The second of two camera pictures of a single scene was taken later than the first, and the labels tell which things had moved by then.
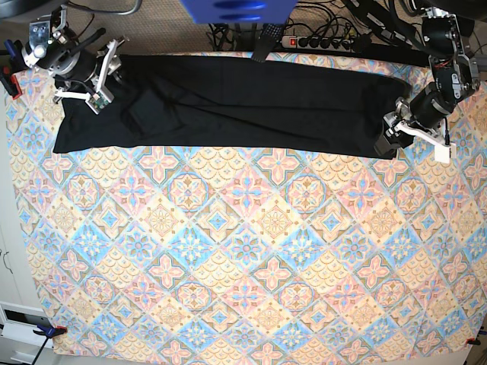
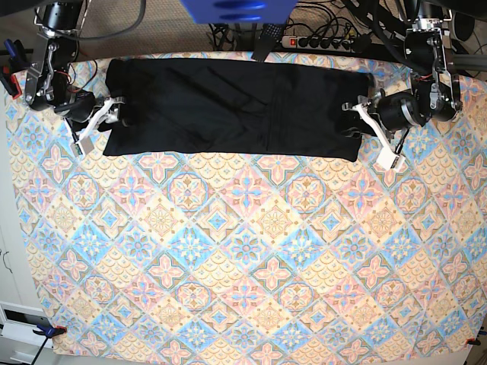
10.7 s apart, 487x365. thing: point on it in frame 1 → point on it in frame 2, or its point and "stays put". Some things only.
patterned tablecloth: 240,256 stays put
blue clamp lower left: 50,331 stays put
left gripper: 83,62 → 81,107
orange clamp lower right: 472,341 stays put
